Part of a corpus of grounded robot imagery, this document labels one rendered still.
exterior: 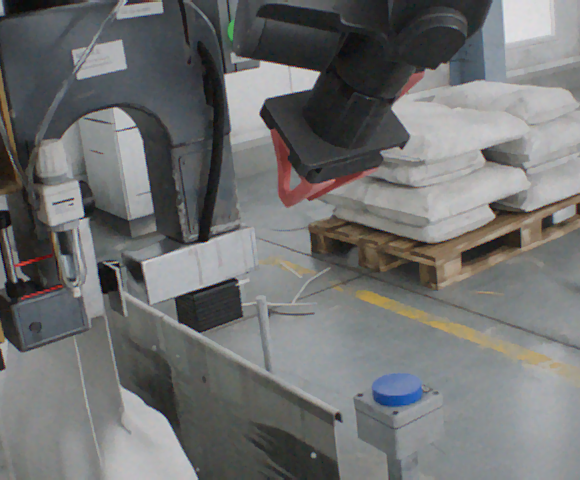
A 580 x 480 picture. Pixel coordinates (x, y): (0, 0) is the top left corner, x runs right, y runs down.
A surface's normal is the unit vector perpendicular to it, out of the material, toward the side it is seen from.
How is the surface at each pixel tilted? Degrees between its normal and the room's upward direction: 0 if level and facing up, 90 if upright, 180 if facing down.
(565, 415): 0
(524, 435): 0
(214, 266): 90
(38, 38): 90
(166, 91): 90
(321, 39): 101
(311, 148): 44
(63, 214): 90
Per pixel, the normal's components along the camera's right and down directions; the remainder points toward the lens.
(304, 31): 0.22, 0.45
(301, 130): 0.33, -0.55
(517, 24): 0.57, 0.19
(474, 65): -0.82, 0.26
